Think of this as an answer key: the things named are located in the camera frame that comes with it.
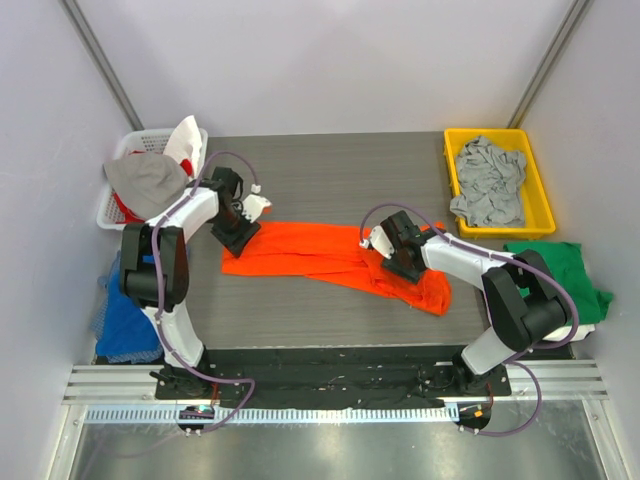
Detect orange t shirt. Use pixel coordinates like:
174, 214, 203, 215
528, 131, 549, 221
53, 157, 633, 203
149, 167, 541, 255
221, 222, 453, 316

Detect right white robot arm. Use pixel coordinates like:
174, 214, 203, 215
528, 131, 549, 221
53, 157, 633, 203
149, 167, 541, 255
368, 210, 577, 395

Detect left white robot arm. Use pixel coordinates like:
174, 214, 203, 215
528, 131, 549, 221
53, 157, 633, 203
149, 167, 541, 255
119, 167, 271, 399

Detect white cloth in basket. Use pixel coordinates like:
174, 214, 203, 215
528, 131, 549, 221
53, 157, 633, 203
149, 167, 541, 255
163, 115, 208, 178

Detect beige grey shirt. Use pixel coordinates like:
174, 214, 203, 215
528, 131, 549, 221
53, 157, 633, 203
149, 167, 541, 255
103, 152, 189, 220

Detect red cloth in basket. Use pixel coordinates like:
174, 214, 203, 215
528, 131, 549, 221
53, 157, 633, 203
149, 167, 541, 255
113, 193, 143, 224

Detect grey shirt in yellow bin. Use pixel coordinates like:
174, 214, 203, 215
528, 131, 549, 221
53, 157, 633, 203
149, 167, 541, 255
450, 135, 527, 228

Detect white plastic basket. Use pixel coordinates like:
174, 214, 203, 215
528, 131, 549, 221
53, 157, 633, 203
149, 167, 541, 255
96, 117, 208, 230

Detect blue white checkered cloth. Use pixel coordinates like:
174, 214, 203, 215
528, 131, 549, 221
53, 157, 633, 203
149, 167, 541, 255
89, 247, 166, 365

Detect green folded t shirt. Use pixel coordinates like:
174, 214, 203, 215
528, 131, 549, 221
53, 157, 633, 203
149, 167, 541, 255
503, 241, 614, 325

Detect white folded t shirt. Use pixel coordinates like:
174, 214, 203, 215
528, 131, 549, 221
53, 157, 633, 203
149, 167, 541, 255
544, 324, 596, 342

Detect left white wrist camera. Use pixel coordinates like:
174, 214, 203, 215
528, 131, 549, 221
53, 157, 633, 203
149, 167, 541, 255
241, 184, 272, 223

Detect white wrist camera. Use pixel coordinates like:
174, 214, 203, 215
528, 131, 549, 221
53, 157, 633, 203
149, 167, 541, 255
241, 184, 272, 223
359, 225, 395, 259

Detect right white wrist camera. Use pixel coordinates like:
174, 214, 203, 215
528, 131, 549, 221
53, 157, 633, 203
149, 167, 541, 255
359, 225, 395, 259

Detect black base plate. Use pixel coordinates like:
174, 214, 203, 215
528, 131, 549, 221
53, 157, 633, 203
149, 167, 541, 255
156, 346, 512, 410

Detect slotted cable duct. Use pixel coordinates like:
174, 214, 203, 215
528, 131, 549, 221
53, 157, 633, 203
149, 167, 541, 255
85, 403, 459, 425

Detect aluminium rail frame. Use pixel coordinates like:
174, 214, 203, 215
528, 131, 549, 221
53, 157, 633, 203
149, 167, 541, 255
47, 348, 629, 479

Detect left corner metal post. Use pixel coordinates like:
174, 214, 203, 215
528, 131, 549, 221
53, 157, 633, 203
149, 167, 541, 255
59, 0, 144, 131

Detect corner metal post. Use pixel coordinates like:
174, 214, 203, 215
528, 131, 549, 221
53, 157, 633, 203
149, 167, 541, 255
59, 0, 144, 131
506, 0, 593, 129

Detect right corner metal post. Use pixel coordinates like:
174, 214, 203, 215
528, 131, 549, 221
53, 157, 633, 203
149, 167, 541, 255
506, 0, 593, 129

